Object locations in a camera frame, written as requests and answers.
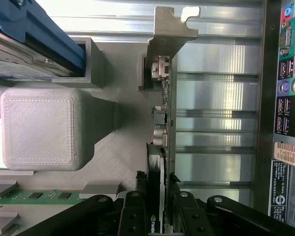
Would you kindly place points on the open grey PC case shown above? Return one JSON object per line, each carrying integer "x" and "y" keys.
{"x": 268, "y": 98}

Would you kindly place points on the grey 3D-printed parts rack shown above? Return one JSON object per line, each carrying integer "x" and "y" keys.
{"x": 39, "y": 127}

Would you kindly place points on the green RAM stick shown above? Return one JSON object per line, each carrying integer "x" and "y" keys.
{"x": 39, "y": 196}

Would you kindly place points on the hard disk in blue carrier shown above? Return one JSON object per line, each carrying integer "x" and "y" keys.
{"x": 14, "y": 22}

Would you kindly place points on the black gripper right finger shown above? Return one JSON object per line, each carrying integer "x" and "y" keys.
{"x": 189, "y": 216}

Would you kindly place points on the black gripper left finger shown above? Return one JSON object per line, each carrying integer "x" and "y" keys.
{"x": 134, "y": 216}

